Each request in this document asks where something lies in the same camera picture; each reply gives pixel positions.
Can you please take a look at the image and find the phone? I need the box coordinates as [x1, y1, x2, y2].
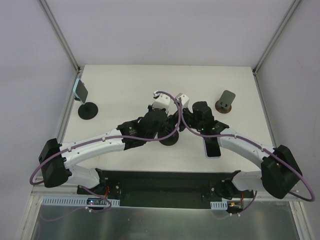
[72, 78, 88, 105]
[203, 138, 221, 159]

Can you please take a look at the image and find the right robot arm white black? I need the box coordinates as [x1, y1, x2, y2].
[177, 98, 303, 199]

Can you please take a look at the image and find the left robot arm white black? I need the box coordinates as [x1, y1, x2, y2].
[38, 105, 168, 195]

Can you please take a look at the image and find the grey stand on wooden base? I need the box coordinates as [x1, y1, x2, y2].
[215, 90, 236, 114]

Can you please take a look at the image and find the black round phone stand left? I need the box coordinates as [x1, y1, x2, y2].
[78, 102, 99, 120]

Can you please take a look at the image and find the phone in light blue case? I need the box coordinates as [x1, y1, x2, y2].
[72, 78, 88, 105]

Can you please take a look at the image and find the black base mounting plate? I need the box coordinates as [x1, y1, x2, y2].
[92, 170, 254, 209]

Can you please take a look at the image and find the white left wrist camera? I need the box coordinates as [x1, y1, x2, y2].
[152, 91, 171, 111]

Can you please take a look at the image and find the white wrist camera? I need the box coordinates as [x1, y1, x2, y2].
[175, 93, 190, 109]
[152, 91, 171, 111]

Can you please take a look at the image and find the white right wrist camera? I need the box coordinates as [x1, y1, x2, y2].
[175, 93, 190, 109]

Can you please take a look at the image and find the white cable duct right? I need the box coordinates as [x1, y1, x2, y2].
[210, 200, 228, 211]

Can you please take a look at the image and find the white cable duct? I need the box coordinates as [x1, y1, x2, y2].
[42, 196, 110, 208]
[210, 200, 228, 211]

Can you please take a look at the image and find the aluminium frame post right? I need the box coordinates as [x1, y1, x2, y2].
[252, 0, 303, 76]

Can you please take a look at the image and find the aluminium frame post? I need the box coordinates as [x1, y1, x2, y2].
[252, 0, 303, 76]
[37, 0, 82, 73]

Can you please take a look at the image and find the aluminium frame post left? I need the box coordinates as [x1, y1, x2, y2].
[37, 0, 82, 73]

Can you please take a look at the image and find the white cable duct left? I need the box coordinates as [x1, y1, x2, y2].
[42, 196, 110, 208]

